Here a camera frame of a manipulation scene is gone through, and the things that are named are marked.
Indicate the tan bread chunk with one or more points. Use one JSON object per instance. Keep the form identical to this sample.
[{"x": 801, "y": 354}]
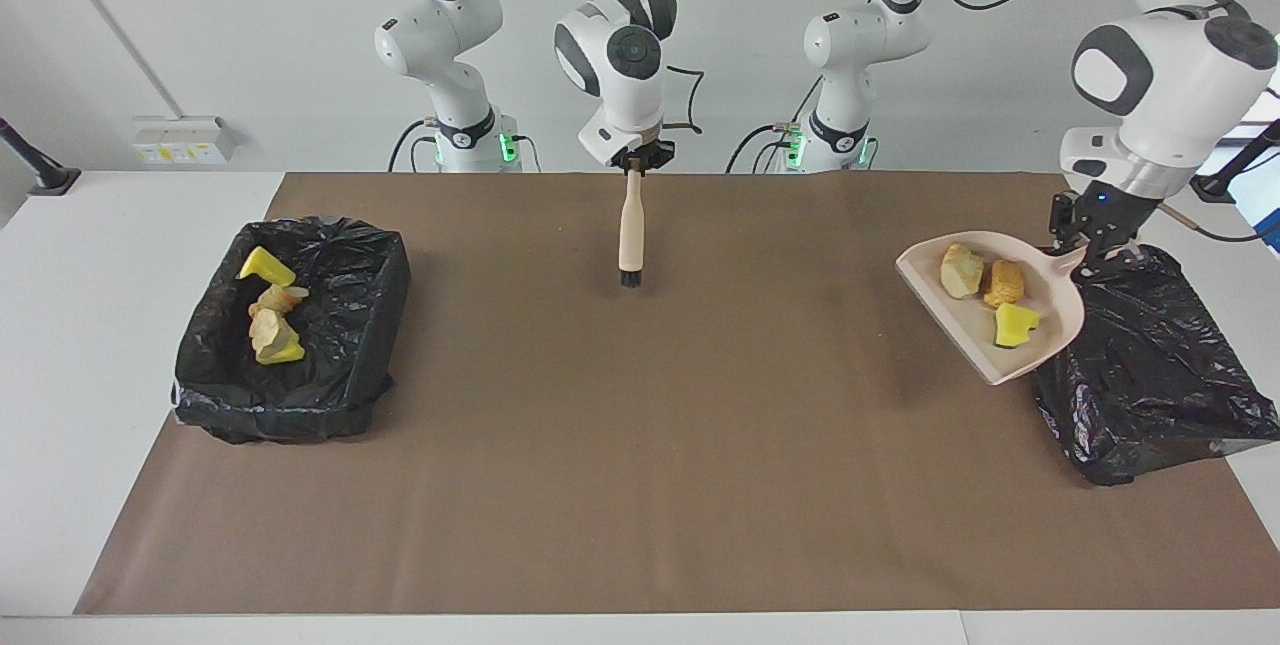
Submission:
[{"x": 268, "y": 330}]

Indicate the pale tan stone chunk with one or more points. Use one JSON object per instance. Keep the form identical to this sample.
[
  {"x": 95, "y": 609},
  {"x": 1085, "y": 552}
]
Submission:
[{"x": 962, "y": 272}]

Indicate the yellow sponge piece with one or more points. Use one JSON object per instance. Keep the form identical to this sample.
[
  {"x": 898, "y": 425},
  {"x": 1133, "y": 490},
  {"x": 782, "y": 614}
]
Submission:
[
  {"x": 265, "y": 267},
  {"x": 282, "y": 353},
  {"x": 1016, "y": 325}
]

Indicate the orange striped croissant piece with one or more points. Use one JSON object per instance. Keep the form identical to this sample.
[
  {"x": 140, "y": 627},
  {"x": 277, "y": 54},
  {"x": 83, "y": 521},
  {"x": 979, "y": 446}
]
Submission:
[{"x": 280, "y": 298}]

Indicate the beige hand brush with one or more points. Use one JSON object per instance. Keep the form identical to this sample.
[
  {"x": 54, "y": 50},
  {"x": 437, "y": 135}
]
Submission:
[{"x": 631, "y": 225}]

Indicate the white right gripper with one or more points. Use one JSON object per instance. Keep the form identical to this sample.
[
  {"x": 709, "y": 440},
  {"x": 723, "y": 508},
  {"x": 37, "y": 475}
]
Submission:
[{"x": 615, "y": 140}]

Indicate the white wall socket box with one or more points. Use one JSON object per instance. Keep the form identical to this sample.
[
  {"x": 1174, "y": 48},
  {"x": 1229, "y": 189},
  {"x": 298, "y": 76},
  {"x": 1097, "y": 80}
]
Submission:
[{"x": 185, "y": 140}]

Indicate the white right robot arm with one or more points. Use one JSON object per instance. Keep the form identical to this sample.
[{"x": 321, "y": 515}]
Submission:
[{"x": 600, "y": 35}]

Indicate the brown table mat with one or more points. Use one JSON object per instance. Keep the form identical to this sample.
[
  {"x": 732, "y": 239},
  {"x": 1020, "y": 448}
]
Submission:
[{"x": 640, "y": 505}]

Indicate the beige plastic dustpan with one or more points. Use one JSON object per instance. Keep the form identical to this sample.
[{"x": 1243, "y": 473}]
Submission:
[{"x": 960, "y": 335}]

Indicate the black clamp stand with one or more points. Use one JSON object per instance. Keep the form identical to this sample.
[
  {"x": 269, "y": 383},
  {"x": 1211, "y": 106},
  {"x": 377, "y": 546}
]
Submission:
[
  {"x": 1215, "y": 187},
  {"x": 30, "y": 165}
]

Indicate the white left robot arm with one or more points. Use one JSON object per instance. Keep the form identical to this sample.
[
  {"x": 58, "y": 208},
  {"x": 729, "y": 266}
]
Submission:
[{"x": 1180, "y": 75}]

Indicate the black bag lined bin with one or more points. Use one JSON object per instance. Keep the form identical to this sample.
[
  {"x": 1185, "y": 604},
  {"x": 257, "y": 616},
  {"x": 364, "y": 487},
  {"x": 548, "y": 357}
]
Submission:
[
  {"x": 340, "y": 345},
  {"x": 1150, "y": 395}
]

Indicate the brown bread roll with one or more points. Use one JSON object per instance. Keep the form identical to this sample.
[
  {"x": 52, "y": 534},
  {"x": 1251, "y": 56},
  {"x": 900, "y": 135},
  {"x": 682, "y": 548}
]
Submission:
[{"x": 1004, "y": 283}]

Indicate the white wall conduit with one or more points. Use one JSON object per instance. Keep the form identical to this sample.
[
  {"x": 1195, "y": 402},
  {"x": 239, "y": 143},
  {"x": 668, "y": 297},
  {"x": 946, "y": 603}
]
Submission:
[{"x": 110, "y": 20}]

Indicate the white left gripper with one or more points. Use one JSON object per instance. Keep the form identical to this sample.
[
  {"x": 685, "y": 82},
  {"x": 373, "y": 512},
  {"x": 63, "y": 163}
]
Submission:
[{"x": 1110, "y": 160}]

